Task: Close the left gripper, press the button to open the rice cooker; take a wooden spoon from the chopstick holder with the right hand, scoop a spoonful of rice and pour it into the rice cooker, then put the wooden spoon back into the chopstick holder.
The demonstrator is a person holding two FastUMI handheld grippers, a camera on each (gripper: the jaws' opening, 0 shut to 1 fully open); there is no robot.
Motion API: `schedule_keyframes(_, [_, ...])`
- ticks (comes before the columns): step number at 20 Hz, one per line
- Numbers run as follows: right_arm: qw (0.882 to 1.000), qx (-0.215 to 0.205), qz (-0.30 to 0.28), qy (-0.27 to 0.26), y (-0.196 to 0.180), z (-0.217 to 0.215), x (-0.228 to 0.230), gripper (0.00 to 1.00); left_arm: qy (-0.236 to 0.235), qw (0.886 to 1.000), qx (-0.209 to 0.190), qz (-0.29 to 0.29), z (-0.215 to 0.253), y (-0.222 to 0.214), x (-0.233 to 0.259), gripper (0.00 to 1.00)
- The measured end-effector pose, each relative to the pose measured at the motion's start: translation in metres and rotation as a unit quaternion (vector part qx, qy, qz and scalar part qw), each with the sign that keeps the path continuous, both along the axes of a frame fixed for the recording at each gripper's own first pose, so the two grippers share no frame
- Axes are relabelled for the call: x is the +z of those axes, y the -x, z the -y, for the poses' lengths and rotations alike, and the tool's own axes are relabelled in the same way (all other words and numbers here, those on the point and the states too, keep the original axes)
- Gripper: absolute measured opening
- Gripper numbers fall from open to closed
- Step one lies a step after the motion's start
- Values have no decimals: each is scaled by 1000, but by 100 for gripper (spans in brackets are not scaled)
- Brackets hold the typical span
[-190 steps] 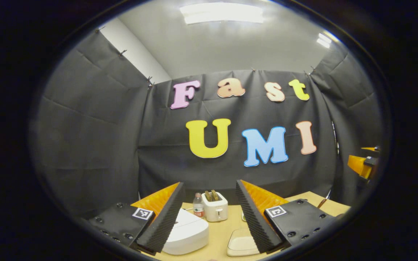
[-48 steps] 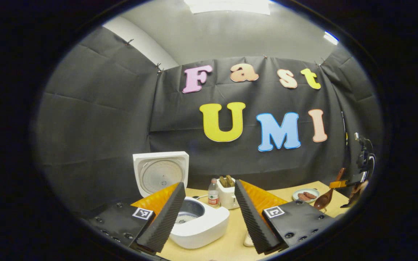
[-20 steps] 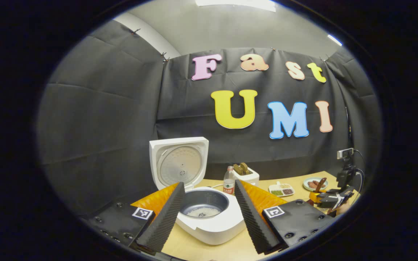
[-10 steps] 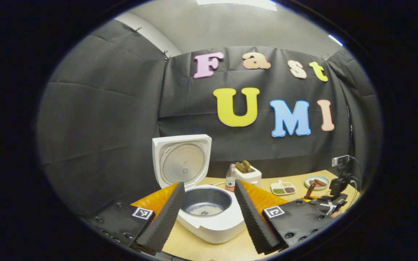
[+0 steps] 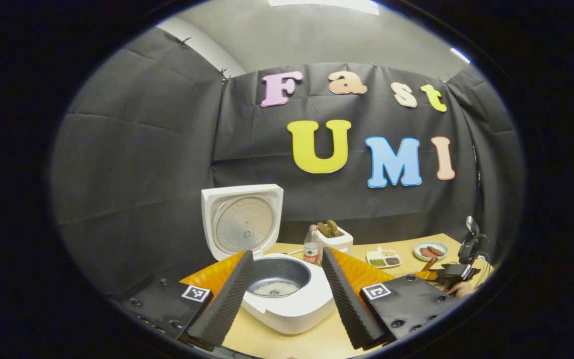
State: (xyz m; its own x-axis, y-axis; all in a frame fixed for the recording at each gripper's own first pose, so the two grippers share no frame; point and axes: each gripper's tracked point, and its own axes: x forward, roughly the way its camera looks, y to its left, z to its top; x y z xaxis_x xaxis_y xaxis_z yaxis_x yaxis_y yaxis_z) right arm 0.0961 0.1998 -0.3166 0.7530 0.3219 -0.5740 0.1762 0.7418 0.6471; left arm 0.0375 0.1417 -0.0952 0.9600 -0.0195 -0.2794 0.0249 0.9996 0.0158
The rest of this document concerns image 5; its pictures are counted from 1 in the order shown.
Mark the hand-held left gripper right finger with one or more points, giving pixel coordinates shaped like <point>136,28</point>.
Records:
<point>344,299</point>

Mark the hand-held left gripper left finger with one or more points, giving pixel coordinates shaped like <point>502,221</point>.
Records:
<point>227,304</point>

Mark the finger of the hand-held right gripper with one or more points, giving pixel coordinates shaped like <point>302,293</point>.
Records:
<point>426,275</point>

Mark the brown wooden spoon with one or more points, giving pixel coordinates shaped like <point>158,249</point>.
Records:
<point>429,264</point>

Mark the white rice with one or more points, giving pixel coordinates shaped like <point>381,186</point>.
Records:
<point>277,289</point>

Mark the white rice cooker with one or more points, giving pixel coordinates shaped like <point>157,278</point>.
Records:
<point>292,314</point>

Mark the red meat slice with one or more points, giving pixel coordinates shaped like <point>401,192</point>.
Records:
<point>437,250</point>
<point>427,253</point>

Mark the pale green plate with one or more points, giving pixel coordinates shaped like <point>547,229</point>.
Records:
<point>419,248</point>

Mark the white divided bean dish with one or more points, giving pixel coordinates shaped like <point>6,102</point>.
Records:
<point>384,258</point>

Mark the white toaster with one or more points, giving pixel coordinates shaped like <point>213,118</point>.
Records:
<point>339,244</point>

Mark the clear plastic water bottle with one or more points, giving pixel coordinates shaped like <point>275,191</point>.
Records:
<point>311,247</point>

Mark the brown toast slice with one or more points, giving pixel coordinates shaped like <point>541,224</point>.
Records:
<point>335,228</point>
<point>324,229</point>

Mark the black backdrop cloth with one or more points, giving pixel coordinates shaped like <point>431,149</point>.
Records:
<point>142,174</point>

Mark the ceiling light panel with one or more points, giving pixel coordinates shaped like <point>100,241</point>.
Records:
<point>460,55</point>

